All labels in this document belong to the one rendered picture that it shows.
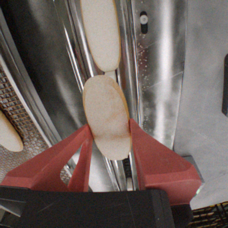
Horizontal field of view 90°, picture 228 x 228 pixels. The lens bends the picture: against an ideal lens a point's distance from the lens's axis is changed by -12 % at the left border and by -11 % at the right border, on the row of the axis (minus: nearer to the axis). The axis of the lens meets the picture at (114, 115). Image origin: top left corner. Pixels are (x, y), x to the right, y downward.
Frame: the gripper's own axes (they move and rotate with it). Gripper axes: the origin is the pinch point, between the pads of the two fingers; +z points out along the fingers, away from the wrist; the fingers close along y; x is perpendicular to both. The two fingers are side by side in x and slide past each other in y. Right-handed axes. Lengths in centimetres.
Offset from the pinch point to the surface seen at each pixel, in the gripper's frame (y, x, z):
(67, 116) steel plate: 9.8, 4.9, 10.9
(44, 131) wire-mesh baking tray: 9.3, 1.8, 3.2
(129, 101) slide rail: -2.0, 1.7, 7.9
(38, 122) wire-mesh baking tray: 9.2, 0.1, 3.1
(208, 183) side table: -27.2, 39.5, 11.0
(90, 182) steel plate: 12.6, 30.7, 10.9
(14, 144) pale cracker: 14.7, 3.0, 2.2
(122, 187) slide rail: 2.1, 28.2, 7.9
